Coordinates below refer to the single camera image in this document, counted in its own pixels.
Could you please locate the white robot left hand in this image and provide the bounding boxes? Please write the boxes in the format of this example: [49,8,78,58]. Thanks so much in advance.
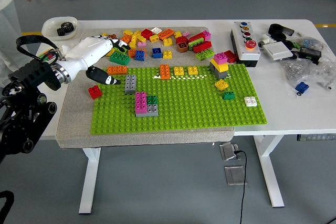
[62,34,131,86]

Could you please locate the grey two-by-three brick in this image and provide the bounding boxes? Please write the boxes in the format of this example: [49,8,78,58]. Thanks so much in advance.
[124,74,138,95]

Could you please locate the dark green two-by-four brick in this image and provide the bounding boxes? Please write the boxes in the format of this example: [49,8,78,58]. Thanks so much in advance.
[109,51,131,66]

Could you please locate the orange two-by-four brick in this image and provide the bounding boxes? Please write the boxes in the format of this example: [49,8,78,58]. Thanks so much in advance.
[107,65,129,76]
[157,28,175,41]

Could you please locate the grey long brick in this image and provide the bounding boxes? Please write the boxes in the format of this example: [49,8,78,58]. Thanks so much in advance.
[135,103,159,118]

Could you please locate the brown square brick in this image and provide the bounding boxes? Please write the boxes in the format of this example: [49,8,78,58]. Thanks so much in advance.
[176,41,190,54]

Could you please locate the red long brick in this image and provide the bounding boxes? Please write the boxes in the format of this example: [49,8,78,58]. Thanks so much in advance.
[188,31,207,43]

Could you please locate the red two-by-four brick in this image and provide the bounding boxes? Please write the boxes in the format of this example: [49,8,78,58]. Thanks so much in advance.
[192,40,213,54]

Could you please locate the green studded baseplate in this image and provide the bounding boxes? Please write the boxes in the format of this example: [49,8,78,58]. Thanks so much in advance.
[90,63,268,135]

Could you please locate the pink square brick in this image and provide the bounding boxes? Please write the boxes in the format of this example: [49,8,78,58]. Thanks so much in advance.
[213,52,228,65]

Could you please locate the yellow wide brick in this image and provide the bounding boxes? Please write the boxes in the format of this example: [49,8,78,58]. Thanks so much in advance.
[209,58,229,73]

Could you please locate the grey square brick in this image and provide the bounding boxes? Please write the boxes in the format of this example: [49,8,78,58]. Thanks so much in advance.
[209,62,228,79]

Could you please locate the white square brick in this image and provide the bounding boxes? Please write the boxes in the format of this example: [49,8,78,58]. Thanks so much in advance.
[244,96,258,108]

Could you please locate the black gear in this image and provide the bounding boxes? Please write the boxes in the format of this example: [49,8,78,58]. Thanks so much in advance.
[56,22,77,37]

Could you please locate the white oval bowl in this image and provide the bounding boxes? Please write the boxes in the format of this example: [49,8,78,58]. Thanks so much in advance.
[41,16,79,41]

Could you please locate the grey-brown mat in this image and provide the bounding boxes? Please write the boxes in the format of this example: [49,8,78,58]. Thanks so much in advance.
[55,26,235,149]

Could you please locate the white table leg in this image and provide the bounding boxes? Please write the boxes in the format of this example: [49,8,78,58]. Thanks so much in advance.
[78,147,102,215]
[253,134,286,208]

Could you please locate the push-button control box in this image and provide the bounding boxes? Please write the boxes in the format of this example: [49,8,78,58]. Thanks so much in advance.
[230,21,261,68]

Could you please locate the metal floor socket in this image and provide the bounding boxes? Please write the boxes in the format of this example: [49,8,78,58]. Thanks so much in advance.
[219,142,240,161]
[224,165,247,186]

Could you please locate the white pipe connector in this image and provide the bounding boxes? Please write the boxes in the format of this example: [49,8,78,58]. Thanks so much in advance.
[258,34,276,49]

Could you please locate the clear bag of screws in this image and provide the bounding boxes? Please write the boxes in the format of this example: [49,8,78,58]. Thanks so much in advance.
[280,57,336,91]

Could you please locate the clear bag blue parts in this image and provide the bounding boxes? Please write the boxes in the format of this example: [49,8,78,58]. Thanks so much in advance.
[296,37,324,51]

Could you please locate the black power adapter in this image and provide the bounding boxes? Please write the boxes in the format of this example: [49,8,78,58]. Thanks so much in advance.
[299,47,322,65]

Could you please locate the table height control panel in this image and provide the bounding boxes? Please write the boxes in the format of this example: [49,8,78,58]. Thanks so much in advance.
[297,134,336,142]

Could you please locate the black power cord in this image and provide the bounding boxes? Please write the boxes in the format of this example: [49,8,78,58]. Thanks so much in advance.
[233,150,248,224]

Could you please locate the white wall switch panel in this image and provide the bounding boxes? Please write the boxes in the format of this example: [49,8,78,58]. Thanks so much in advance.
[262,41,294,61]

